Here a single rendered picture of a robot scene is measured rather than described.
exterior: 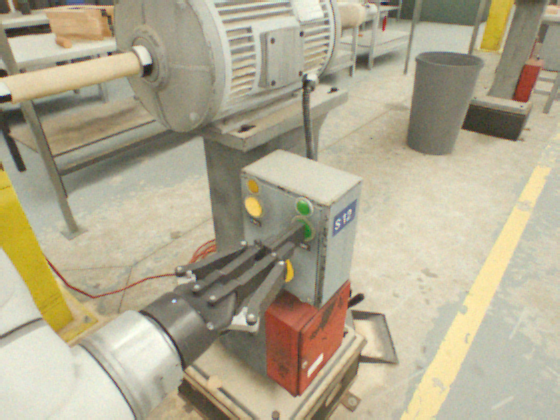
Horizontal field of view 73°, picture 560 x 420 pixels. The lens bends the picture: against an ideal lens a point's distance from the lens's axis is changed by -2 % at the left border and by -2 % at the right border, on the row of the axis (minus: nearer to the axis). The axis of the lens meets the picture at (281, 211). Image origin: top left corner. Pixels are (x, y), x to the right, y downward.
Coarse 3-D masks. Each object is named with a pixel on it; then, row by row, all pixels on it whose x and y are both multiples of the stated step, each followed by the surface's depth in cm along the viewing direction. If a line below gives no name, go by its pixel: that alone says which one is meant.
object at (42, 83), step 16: (80, 64) 52; (96, 64) 53; (112, 64) 55; (128, 64) 56; (0, 80) 47; (16, 80) 46; (32, 80) 47; (48, 80) 49; (64, 80) 50; (80, 80) 52; (96, 80) 54; (16, 96) 47; (32, 96) 48
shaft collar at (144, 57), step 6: (132, 48) 57; (138, 48) 57; (144, 48) 58; (138, 54) 57; (144, 54) 57; (144, 60) 57; (150, 60) 58; (144, 66) 58; (150, 66) 58; (144, 72) 58; (150, 72) 59
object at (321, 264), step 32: (288, 160) 60; (288, 192) 53; (320, 192) 52; (352, 192) 54; (256, 224) 60; (288, 224) 55; (320, 224) 51; (352, 224) 58; (320, 256) 55; (288, 288) 62; (320, 288) 58
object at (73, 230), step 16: (0, 0) 157; (0, 32) 165; (0, 48) 168; (16, 64) 174; (32, 112) 186; (32, 128) 189; (48, 160) 200; (48, 176) 205; (64, 208) 217; (80, 224) 233
